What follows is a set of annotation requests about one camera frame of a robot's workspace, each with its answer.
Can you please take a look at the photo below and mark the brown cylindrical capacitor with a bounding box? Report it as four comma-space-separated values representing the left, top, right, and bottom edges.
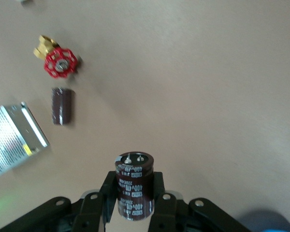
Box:
50, 87, 75, 126
114, 151, 155, 221

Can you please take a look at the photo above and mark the blue plastic tray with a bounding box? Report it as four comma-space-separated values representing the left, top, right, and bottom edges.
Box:
262, 227, 290, 232

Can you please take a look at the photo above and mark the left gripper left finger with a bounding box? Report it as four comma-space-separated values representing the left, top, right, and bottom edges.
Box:
0, 171, 118, 232

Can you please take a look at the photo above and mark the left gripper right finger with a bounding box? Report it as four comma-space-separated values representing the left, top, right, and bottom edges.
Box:
147, 172, 252, 232

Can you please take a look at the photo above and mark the brass valve red handwheel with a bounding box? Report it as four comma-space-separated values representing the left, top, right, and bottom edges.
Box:
33, 35, 83, 79

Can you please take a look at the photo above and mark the metal mesh power supply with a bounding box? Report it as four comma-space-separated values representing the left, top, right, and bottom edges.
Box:
0, 101, 51, 176

